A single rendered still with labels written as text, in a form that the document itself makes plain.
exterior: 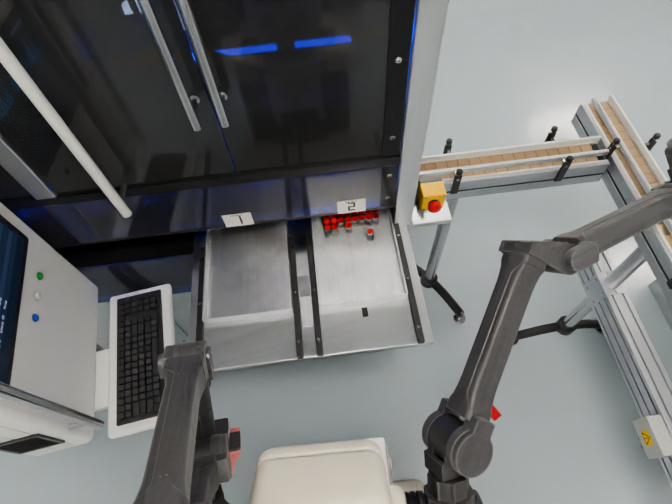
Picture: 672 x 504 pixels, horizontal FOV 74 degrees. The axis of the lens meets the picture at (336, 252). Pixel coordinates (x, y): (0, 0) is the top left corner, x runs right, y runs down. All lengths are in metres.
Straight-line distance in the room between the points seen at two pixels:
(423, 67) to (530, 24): 3.06
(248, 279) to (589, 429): 1.62
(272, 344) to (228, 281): 0.25
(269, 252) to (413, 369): 1.04
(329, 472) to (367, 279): 0.74
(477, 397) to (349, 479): 0.26
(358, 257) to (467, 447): 0.75
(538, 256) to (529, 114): 2.48
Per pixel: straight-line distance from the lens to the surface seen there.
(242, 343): 1.34
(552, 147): 1.74
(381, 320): 1.32
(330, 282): 1.37
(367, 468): 0.75
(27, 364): 1.28
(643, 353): 1.90
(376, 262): 1.40
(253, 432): 2.18
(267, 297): 1.37
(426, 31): 0.99
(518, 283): 0.85
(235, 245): 1.49
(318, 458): 0.78
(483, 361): 0.83
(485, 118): 3.19
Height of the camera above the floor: 2.10
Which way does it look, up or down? 59 degrees down
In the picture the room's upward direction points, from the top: 5 degrees counter-clockwise
